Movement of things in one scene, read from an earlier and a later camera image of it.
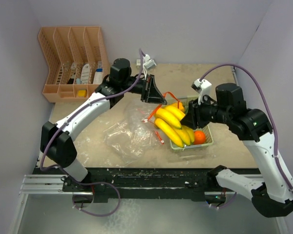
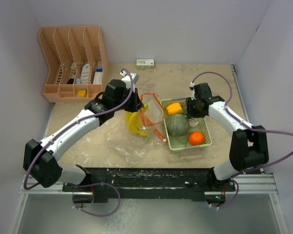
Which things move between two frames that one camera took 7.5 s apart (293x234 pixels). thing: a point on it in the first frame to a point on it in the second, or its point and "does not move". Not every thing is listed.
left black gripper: [150, 92] to [136, 104]
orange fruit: [199, 137] does not move
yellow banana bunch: [168, 118] to [134, 120]
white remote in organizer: [85, 74] does not move
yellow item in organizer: [82, 93] does not move
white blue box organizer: [98, 77] does not move
